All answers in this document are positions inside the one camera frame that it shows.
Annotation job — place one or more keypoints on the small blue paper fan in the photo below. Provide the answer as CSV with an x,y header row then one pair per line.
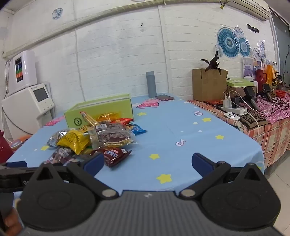
x,y
244,47

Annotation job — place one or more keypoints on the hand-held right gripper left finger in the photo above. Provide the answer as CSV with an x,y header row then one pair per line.
x,y
94,162

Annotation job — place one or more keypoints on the orange candy packet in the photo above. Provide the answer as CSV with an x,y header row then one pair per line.
x,y
107,116

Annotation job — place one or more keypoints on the pink patterned cloth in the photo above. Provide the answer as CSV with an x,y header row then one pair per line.
x,y
278,106

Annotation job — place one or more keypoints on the white power strip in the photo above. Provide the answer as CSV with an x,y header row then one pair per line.
x,y
235,110

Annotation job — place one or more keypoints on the green snack packet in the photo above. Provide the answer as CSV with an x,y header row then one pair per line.
x,y
88,150

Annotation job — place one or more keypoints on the dark potted plant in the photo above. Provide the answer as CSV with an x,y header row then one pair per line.
x,y
213,62

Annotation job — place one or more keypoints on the red snack packet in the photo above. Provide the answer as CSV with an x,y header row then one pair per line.
x,y
123,121

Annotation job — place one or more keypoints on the black hand-held device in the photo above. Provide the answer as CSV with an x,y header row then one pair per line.
x,y
250,95

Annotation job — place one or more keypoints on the round wall sticker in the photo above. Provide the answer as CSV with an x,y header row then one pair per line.
x,y
57,14

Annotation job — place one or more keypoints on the white air conditioner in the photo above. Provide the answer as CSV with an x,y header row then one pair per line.
x,y
251,8

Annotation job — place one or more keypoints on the clear biscuit stick packet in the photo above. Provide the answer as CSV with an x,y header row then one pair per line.
x,y
89,118

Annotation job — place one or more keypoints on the smartphone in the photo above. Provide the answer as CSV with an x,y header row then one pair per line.
x,y
165,97

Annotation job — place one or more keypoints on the white water purifier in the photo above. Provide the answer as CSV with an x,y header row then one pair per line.
x,y
25,70

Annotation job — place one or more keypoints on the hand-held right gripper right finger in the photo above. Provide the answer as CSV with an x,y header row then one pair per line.
x,y
201,162

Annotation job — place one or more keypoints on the red thermos jug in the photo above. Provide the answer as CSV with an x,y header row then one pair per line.
x,y
261,78

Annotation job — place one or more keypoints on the blue cartoon tablecloth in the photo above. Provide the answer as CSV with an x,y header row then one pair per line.
x,y
181,127

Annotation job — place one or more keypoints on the brown patterned cloth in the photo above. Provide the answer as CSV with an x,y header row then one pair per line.
x,y
253,119

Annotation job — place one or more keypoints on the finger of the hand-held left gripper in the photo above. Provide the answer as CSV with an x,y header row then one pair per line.
x,y
15,163

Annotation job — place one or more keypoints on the white water dispenser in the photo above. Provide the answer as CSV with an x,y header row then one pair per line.
x,y
22,109

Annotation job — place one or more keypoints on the person's left hand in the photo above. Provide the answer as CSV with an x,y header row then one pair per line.
x,y
11,221

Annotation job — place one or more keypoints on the yellow snack packet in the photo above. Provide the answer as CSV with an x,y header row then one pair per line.
x,y
73,140

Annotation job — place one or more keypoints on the silver snack packet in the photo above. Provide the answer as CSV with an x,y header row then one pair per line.
x,y
53,139

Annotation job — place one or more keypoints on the blue snack packet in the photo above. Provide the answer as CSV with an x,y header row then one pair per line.
x,y
137,129

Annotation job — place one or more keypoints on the brown cardboard box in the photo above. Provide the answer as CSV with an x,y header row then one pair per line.
x,y
208,86

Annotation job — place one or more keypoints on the plaid tablecloth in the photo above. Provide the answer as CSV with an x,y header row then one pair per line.
x,y
274,136

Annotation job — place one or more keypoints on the green gift box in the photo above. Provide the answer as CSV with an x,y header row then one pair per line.
x,y
240,82

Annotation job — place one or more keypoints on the green cardboard box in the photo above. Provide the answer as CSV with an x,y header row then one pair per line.
x,y
113,104

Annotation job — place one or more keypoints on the grey bottle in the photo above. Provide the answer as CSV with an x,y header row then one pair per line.
x,y
151,84

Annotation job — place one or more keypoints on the maroon snack packet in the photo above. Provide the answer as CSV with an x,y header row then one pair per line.
x,y
113,155

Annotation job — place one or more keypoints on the clear brown cake packet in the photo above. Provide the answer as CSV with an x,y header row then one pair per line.
x,y
61,154
111,135

